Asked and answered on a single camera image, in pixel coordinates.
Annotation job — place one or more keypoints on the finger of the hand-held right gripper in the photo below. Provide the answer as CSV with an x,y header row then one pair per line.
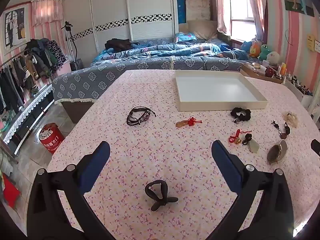
x,y
316,147

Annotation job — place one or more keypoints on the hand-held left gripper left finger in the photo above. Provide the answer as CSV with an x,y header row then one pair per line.
x,y
96,165

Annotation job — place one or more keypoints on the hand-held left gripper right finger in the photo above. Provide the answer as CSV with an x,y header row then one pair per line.
x,y
226,165

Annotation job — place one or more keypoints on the amber pendant with red knot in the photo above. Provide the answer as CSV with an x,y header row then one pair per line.
x,y
180,124

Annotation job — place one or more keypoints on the white shallow tray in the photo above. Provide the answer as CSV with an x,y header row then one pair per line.
x,y
215,87

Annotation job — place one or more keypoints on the cream hair clip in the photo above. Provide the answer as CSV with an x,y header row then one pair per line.
x,y
293,120

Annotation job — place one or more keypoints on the white desk organizer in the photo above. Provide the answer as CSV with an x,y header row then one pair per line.
x,y
303,97

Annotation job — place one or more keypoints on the red round stool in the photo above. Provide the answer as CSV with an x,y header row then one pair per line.
x,y
51,138

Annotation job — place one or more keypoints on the black scrunchie with charm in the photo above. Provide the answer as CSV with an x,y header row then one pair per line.
x,y
246,113

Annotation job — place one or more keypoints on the pink floral tablecloth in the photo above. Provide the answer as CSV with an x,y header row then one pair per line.
x,y
162,155

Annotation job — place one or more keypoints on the dark cabinet with lace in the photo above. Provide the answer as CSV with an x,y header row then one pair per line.
x,y
27,120

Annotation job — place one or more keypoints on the orange bottle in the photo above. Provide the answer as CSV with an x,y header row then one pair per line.
x,y
282,68

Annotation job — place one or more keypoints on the red round jar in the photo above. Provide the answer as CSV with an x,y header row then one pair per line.
x,y
269,72

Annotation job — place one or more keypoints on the red cloth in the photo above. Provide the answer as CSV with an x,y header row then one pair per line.
x,y
10,192

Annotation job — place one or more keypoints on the cardboard box with cosmetics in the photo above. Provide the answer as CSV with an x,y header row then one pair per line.
x,y
250,72

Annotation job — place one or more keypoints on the white plush toy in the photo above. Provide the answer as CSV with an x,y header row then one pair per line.
x,y
273,57

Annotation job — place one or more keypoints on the green plush toy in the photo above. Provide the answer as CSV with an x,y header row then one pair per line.
x,y
266,51

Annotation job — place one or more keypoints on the orange plush toy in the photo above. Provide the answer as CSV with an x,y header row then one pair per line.
x,y
255,50

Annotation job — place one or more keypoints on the garment steamer stand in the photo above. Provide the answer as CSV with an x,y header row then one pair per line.
x,y
72,52

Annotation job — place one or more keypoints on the blue plush toy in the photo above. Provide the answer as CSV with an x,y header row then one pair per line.
x,y
246,46

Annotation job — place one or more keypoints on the black clothing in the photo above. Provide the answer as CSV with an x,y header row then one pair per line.
x,y
120,44

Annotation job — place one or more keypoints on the rack of hanging clothes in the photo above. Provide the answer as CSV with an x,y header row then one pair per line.
x,y
32,60

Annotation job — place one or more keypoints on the blue floral duvet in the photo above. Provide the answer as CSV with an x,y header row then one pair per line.
x,y
175,50

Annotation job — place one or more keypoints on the beige pillow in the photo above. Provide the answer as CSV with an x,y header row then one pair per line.
x,y
202,28

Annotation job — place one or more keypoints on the pink window curtain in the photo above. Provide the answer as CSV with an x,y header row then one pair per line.
x,y
223,10

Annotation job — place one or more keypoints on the white sliding door wardrobe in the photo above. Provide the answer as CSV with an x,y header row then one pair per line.
x,y
112,10

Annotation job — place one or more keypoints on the cream storage bag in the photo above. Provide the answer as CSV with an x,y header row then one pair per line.
x,y
197,7

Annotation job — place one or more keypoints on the short pink curtain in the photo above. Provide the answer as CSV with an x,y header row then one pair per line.
x,y
47,12

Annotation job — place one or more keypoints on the blue storage bag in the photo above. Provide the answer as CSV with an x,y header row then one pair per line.
x,y
181,10

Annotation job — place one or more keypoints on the white wall outlet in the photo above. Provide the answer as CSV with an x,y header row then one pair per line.
x,y
317,46

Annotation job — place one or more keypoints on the yellow wall sign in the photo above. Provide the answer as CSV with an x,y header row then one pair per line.
x,y
311,41

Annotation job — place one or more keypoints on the framed couple wall poster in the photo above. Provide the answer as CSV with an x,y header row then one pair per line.
x,y
15,27

